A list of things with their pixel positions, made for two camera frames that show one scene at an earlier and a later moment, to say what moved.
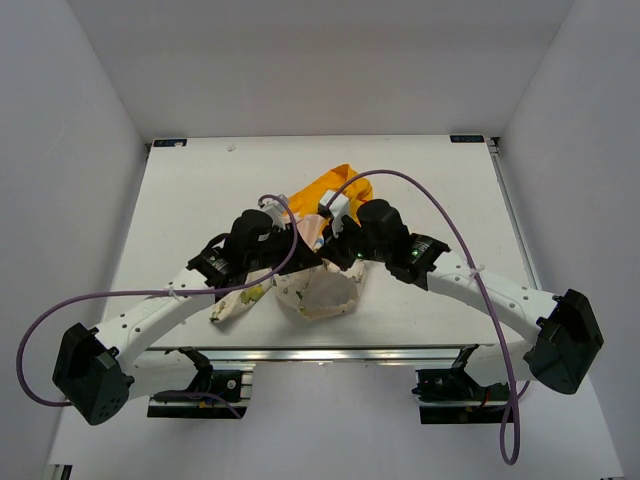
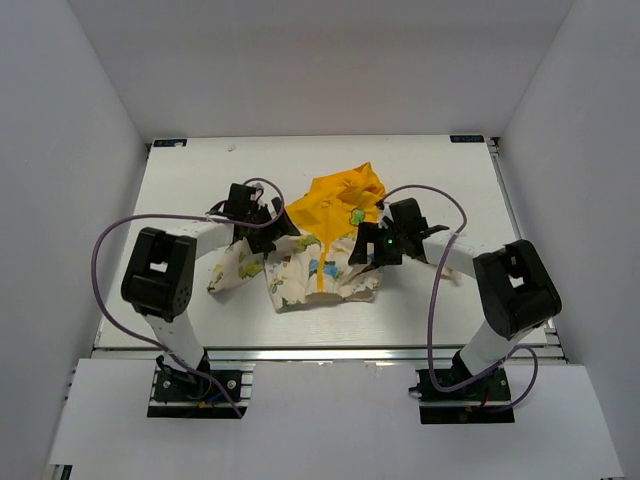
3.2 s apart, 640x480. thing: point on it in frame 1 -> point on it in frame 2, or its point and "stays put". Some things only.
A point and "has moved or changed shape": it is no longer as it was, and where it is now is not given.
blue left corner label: (169, 143) stays put
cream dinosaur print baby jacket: (327, 289) has moved or changed shape
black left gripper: (304, 258) -> (262, 242)
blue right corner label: (467, 139) stays put
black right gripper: (332, 248) -> (373, 233)
